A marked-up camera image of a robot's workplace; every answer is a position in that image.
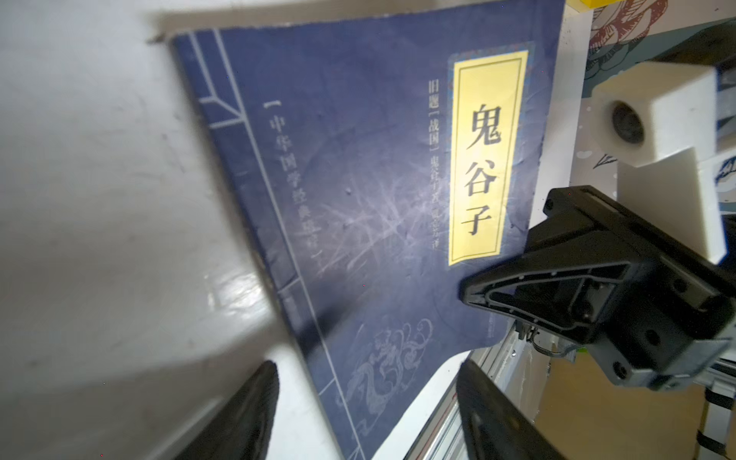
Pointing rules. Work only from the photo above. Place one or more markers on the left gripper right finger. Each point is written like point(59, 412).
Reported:
point(493, 427)

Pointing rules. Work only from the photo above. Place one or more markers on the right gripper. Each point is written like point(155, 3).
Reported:
point(651, 312)

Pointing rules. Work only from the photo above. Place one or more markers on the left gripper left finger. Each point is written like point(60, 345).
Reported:
point(243, 428)

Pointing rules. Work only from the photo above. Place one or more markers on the blue book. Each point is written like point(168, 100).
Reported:
point(379, 162)

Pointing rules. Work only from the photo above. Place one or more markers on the yellow pink blue bookshelf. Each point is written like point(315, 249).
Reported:
point(582, 6)

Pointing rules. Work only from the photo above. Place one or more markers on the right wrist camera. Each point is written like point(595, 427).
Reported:
point(658, 119)

